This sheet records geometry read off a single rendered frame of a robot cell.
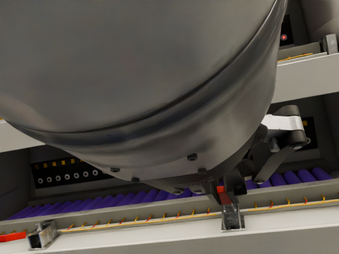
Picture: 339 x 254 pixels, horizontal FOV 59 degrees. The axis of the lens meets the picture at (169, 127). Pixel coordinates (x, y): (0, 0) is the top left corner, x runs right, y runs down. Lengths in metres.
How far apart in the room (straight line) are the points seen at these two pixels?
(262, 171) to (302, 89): 0.19
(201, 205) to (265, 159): 0.23
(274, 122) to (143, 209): 0.30
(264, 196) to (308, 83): 0.15
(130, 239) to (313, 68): 0.31
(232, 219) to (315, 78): 0.20
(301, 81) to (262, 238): 0.19
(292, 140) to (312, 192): 0.25
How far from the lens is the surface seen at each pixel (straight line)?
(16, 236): 0.44
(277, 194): 0.43
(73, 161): 0.62
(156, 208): 0.44
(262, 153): 0.22
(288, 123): 0.19
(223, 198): 0.34
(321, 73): 0.41
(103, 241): 0.44
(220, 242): 0.38
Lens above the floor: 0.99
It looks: 13 degrees up
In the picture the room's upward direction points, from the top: 7 degrees counter-clockwise
